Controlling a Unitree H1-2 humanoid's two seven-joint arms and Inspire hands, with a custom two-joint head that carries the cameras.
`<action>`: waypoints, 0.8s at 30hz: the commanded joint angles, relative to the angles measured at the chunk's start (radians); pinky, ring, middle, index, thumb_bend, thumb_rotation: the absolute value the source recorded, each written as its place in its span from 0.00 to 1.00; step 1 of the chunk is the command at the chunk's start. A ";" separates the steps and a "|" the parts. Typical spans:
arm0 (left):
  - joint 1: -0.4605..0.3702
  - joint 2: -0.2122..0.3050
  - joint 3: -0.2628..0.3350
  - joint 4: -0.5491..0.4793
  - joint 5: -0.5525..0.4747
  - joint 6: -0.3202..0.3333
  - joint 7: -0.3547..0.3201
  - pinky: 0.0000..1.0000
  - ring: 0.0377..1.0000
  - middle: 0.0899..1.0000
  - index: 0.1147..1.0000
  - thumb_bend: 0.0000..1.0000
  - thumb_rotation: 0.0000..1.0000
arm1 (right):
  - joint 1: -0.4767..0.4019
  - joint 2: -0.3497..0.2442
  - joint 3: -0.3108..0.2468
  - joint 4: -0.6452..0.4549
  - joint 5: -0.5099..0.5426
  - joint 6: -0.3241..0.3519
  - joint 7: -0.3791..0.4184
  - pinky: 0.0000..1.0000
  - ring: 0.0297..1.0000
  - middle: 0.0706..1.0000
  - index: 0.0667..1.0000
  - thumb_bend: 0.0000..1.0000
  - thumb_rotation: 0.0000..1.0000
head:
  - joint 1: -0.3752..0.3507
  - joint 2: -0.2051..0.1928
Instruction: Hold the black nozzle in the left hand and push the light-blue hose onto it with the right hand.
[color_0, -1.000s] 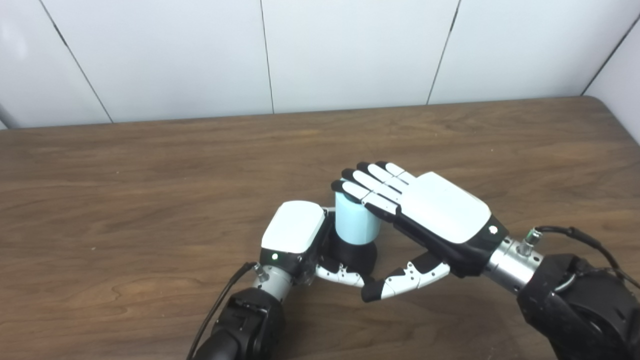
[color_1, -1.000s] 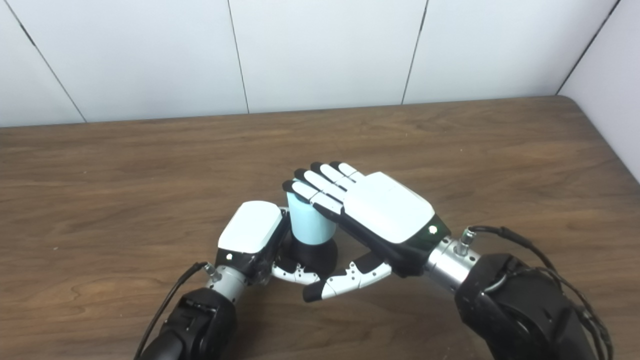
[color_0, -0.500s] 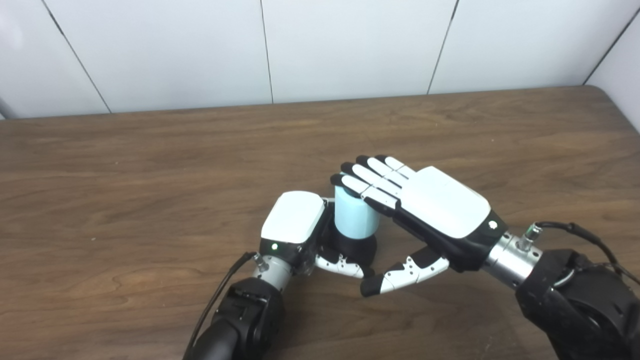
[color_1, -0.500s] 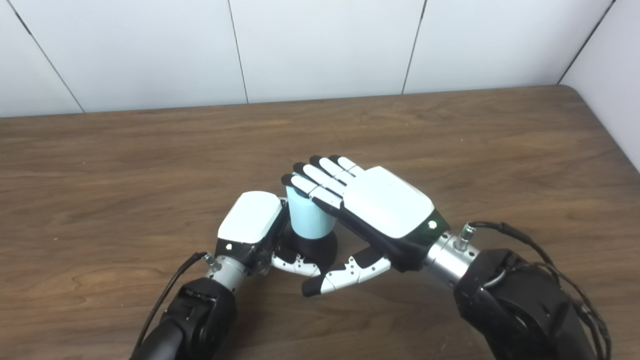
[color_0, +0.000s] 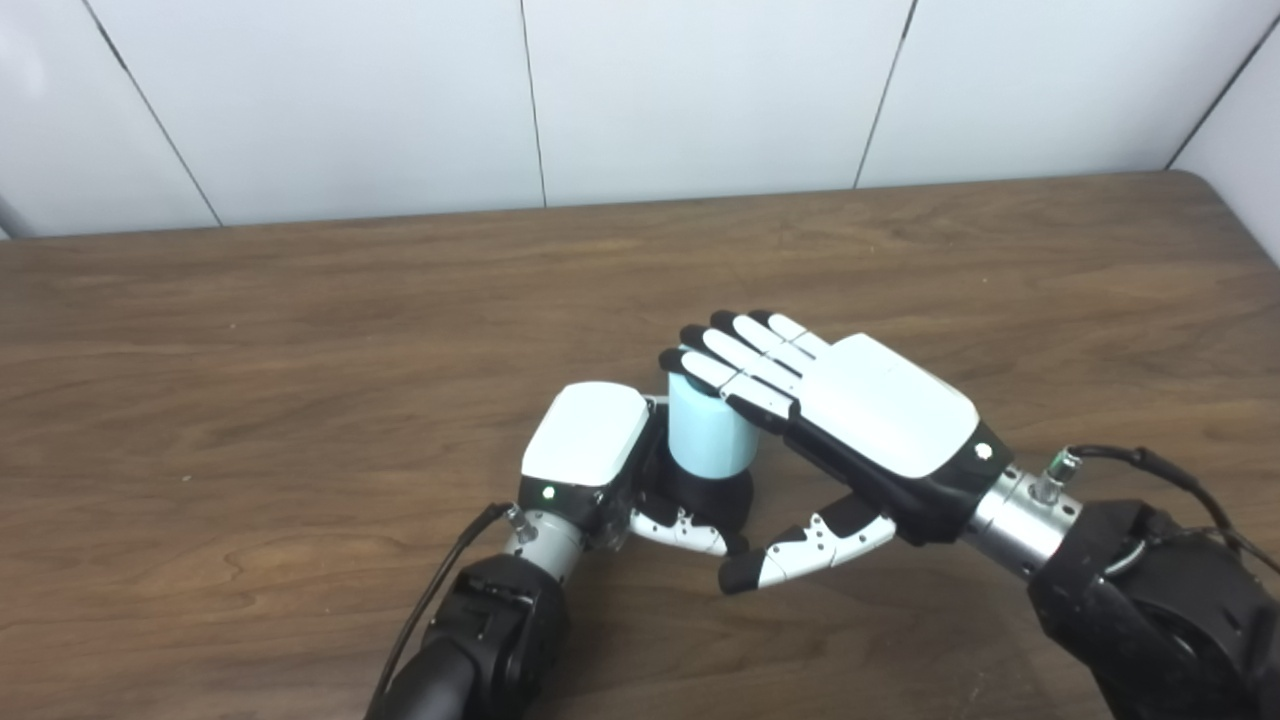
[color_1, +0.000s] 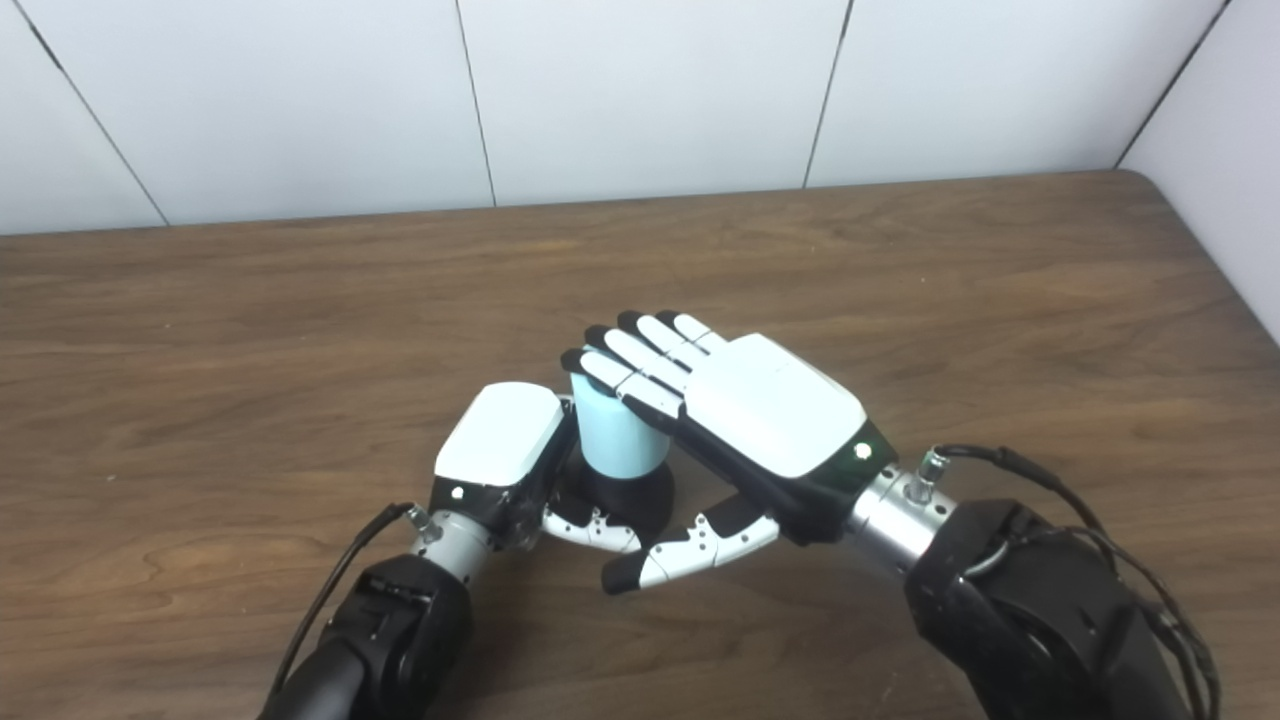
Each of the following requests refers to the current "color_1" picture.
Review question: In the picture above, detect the white and black left hand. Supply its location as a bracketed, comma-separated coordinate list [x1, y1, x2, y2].
[428, 382, 646, 556]

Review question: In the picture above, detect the white and black right hand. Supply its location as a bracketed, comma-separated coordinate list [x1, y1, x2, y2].
[560, 310, 899, 596]

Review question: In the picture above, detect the light-blue hose piece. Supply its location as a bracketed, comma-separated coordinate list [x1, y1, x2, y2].
[568, 370, 673, 481]

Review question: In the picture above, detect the black nozzle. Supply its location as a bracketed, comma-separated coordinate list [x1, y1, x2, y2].
[548, 465, 677, 546]

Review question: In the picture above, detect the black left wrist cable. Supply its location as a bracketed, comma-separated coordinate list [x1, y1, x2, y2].
[265, 500, 441, 706]

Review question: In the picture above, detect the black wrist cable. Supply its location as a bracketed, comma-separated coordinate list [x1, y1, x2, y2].
[265, 500, 441, 706]
[905, 445, 1221, 720]

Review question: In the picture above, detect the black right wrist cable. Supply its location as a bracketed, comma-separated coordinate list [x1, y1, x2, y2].
[905, 445, 1221, 720]

